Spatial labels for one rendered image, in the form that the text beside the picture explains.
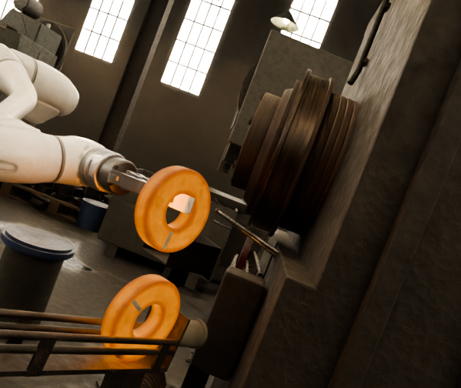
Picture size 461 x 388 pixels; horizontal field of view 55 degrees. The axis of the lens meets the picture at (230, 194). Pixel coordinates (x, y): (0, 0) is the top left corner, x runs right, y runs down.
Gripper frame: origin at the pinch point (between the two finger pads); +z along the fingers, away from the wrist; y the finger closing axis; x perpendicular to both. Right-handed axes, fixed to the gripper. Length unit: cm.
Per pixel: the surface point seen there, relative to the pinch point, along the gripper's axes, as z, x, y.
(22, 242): -117, -45, -40
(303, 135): 1.7, 22.6, -30.5
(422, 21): 26, 43, -16
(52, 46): -764, 146, -333
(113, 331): 3.4, -23.3, 7.4
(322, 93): -0.4, 34.6, -35.6
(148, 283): 3.2, -14.9, 3.3
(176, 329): 3.5, -23.7, -7.8
